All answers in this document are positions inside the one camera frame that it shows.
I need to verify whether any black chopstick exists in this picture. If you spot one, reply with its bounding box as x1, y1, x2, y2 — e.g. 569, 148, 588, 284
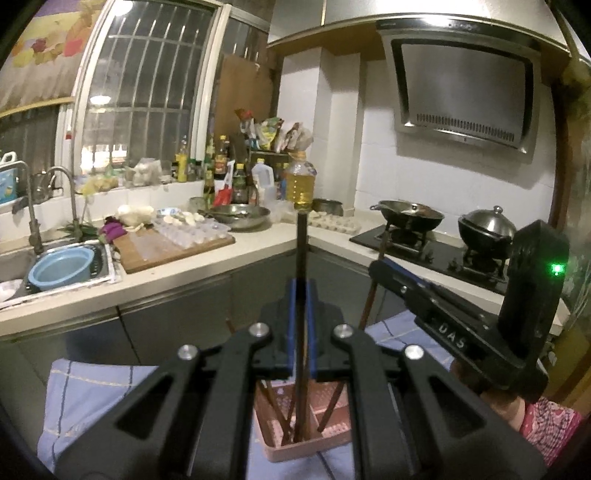
294, 211, 308, 443

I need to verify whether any steel kitchen faucet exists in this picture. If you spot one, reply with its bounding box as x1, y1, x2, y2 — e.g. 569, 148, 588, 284
0, 160, 45, 256

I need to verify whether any person's right hand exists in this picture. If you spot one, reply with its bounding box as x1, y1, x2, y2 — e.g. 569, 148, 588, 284
450, 359, 526, 431

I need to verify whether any black gas stove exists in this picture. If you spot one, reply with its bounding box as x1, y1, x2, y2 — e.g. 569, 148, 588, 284
349, 225, 514, 296

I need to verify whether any pink plastic utensil basket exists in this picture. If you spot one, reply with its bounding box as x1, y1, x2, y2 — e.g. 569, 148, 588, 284
253, 381, 352, 463

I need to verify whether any lidded black wok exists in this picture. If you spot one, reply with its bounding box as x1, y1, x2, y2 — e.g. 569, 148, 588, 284
458, 205, 517, 259

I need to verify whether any egg tray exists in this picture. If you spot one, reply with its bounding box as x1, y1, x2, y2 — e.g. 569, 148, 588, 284
308, 211, 361, 236

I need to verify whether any blue checked tablecloth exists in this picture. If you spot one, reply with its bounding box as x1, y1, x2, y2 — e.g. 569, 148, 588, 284
49, 302, 478, 479

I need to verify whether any large cooking oil bottle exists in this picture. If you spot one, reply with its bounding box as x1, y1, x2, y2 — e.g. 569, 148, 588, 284
286, 151, 317, 211

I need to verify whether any wooden cutting board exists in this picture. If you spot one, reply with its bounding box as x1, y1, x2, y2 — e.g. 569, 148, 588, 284
113, 229, 235, 274

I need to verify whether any white plastic jug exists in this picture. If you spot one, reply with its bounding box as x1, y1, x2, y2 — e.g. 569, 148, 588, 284
252, 158, 276, 207

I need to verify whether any steel mixing bowl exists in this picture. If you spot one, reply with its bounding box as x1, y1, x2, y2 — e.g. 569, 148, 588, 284
208, 204, 270, 230

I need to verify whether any steel range hood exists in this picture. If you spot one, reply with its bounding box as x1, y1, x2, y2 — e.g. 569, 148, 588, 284
377, 14, 542, 162

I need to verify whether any blue plastic basin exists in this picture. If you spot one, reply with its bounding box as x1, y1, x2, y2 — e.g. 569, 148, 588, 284
27, 246, 94, 291

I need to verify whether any soy sauce bottle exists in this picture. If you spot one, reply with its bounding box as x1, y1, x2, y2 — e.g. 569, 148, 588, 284
213, 135, 228, 180

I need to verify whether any yellow bottle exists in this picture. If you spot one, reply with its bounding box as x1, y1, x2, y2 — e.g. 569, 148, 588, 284
175, 138, 188, 183

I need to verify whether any fruit pattern roller blind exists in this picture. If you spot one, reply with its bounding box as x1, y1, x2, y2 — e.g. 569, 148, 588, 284
1, 0, 105, 116

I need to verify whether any black wok with handle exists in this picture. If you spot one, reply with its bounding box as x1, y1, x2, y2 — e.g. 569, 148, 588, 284
370, 200, 445, 233

